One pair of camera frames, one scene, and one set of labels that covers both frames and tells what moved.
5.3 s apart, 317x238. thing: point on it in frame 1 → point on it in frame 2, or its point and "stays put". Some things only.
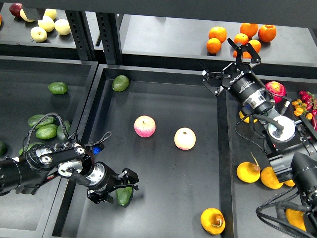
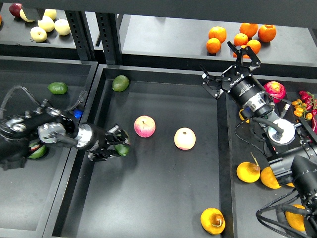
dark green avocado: x=124 y=195 → x=123 y=149
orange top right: x=267 y=33 stays put
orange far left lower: x=213 y=45 stays put
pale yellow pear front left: x=38 y=34 stays put
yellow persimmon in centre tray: x=213 y=220 stays put
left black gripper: x=102 y=178 → x=99 y=135
